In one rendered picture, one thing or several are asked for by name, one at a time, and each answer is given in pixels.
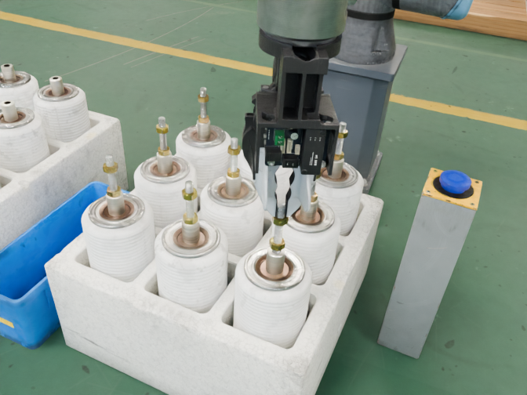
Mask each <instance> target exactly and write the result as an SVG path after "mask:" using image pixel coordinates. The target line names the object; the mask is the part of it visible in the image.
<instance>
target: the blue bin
mask: <svg viewBox="0 0 527 395"><path fill-rule="evenodd" d="M107 187H109V185H108V184H106V183H101V182H98V181H95V182H91V183H89V184H87V185H86V186H85V187H83V188H82V189H81V190H80V191H79V192H77V193H76V194H74V195H73V196H72V197H70V198H69V199H67V200H66V201H65V202H64V203H63V204H61V205H60V206H58V207H57V208H56V209H54V210H53V211H52V212H50V213H49V214H48V215H47V216H45V217H44V218H43V219H41V220H40V221H38V222H37V223H36V224H35V225H34V226H32V227H31V228H30V229H28V230H27V231H25V232H24V233H23V234H21V235H20V236H19V237H18V238H16V239H15V240H14V241H12V242H11V243H9V244H8V245H7V246H5V247H4V248H3V249H2V250H1V251H0V335H2V336H4V337H6V338H7V339H10V340H12V341H14V342H16V343H18V344H20V345H21V346H24V347H26V348H28V349H30V350H35V349H37V348H39V347H40V346H41V345H42V344H43V343H44V342H45V341H46V340H47V339H48V338H49V337H50V336H51V335H52V334H53V333H54V332H55V331H56V330H57V329H58V328H59V327H60V320H59V317H58V314H57V311H56V306H55V303H54V300H53V295H52V292H51V288H50V286H49V281H48V278H47V275H46V271H45V264H46V263H47V262H48V261H50V260H51V259H52V258H53V257H54V256H55V255H57V254H59V253H61V252H62V251H63V249H64V248H65V247H66V246H68V245H69V244H70V243H71V242H72V241H73V240H74V239H75V238H77V237H78V236H79V235H80V234H82V233H83V229H82V215H83V213H84V211H85V210H86V209H87V208H88V206H89V205H91V204H92V203H93V202H94V201H95V200H97V199H98V198H101V197H103V196H105V195H106V193H107Z"/></svg>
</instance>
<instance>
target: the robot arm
mask: <svg viewBox="0 0 527 395"><path fill-rule="evenodd" d="M473 1H474V0H258V1H257V16H256V22H257V25H258V26H259V27H260V29H259V47H260V48H261V49H262V50H263V51H264V52H265V53H267V54H269V55H271V56H274V62H273V74H272V83H271V84H270V85H260V91H259V92H256V93H255V94H254V95H252V103H253V104H255V106H254V108H253V113H248V112H246V113H245V125H244V128H243V131H242V152H243V154H244V156H245V159H246V161H247V162H248V164H249V167H250V169H251V171H252V174H253V182H254V185H255V187H256V190H257V193H258V195H259V197H260V200H261V202H262V204H263V210H264V211H267V210H268V212H269V213H270V214H271V215H272V216H276V215H277V206H278V200H277V194H276V192H275V191H276V189H277V187H278V184H277V177H276V175H275V173H276V172H277V170H278V169H279V167H280V165H282V167H283V168H288V169H293V172H292V174H291V176H290V177H289V185H290V187H289V190H288V192H287V194H286V195H285V216H286V217H290V216H291V215H292V214H293V213H294V212H295V211H296V210H297V209H298V208H299V207H300V206H301V205H302V206H303V209H304V211H305V212H308V211H309V209H310V207H311V188H312V187H313V186H314V183H315V180H316V176H317V175H320V173H321V168H327V172H328V175H329V176H331V175H332V171H333V162H334V157H335V153H336V144H337V139H338V134H339V129H340V124H339V122H338V119H337V116H336V112H335V110H334V106H333V102H332V100H331V97H330V94H323V93H324V90H323V88H322V82H323V76H324V74H327V72H328V66H329V59H331V58H333V57H334V58H336V59H338V60H342V61H344V62H348V63H356V64H364V65H375V64H382V63H387V62H389V61H391V60H393V58H394V53H395V49H396V44H395V36H394V21H393V20H394V11H395V9H400V10H405V11H410V12H414V13H421V14H425V15H429V16H436V17H441V19H443V20H444V19H450V20H462V19H463V18H464V17H466V16H467V14H468V12H469V10H470V8H471V5H472V2H473ZM330 154H331V155H330Z"/></svg>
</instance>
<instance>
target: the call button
mask: <svg viewBox="0 0 527 395"><path fill-rule="evenodd" d="M439 181H440V183H441V185H442V188H443V189H445V190H447V191H448V192H451V193H454V194H461V193H463V192H464V191H465V190H468V189H469V188H470V186H471V178H470V177H469V176H467V175H466V174H464V173H463V172H459V171H456V170H447V171H444V172H442V173H441V175H440V178H439Z"/></svg>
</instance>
